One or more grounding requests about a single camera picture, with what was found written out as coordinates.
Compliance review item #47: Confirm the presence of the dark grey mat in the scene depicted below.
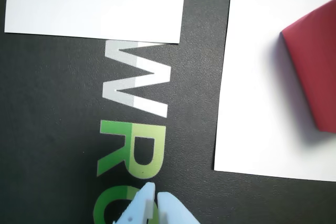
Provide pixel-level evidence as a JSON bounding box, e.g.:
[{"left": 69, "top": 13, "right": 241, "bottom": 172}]
[{"left": 0, "top": 0, "right": 336, "bottom": 224}]

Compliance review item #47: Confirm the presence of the pink box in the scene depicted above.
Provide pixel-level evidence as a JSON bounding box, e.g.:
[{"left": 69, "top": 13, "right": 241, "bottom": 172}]
[{"left": 280, "top": 0, "right": 336, "bottom": 132}]

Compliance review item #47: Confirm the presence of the white paper sheet marked 1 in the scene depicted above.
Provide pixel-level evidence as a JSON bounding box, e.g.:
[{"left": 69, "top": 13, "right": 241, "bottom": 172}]
[{"left": 4, "top": 0, "right": 187, "bottom": 44}]

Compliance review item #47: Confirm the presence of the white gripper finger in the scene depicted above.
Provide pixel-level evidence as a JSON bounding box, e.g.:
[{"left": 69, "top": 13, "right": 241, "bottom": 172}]
[
  {"left": 156, "top": 191, "right": 202, "bottom": 224},
  {"left": 112, "top": 182, "right": 156, "bottom": 224}
]

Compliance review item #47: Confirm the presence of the white paper sheet marked home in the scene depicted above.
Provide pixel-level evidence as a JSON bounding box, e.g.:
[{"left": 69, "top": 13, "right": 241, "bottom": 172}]
[{"left": 214, "top": 0, "right": 336, "bottom": 183}]

